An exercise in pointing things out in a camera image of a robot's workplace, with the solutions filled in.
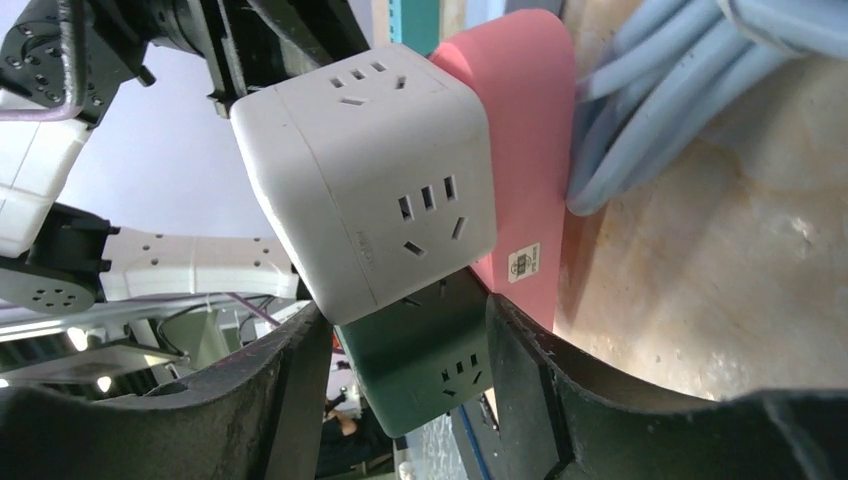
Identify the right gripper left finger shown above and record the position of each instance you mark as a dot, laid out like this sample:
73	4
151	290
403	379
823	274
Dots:
256	414

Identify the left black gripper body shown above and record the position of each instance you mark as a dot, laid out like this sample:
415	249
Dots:
250	45

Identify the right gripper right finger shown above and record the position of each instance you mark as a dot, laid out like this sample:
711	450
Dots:
564	414

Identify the dark green cube adapter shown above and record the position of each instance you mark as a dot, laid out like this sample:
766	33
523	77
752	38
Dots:
423	355

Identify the white cube socket adapter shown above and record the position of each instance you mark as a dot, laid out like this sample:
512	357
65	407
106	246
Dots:
375	173

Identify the pink triangular power strip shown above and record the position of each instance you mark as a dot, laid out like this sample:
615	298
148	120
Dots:
522	67

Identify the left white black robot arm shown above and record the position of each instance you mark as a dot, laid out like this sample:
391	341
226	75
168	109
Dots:
115	115

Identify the teal power strip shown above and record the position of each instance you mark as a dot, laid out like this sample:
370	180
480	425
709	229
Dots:
415	24

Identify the light blue power strip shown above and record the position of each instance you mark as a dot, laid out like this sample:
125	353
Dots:
670	70

